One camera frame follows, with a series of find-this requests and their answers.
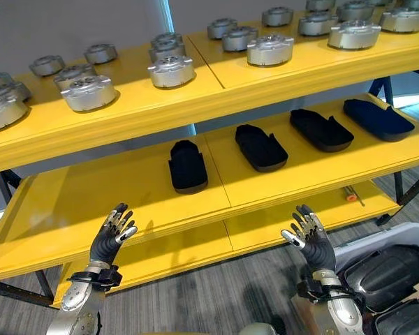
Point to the robot left silver arm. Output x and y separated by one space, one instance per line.
75 303

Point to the dark metal shelf frame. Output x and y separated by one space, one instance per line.
10 181

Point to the black sole-shaped part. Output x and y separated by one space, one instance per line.
321 130
405 319
188 167
387 272
378 120
262 148

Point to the grey plastic box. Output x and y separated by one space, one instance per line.
377 235

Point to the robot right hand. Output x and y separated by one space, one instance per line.
316 246

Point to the robot right silver arm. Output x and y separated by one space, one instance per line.
342 310

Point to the yellow shelf board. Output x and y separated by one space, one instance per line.
300 171
317 66
90 195
265 230
167 254
132 104

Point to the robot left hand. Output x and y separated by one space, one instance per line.
106 240

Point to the robot silver torso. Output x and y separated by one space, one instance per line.
258 329

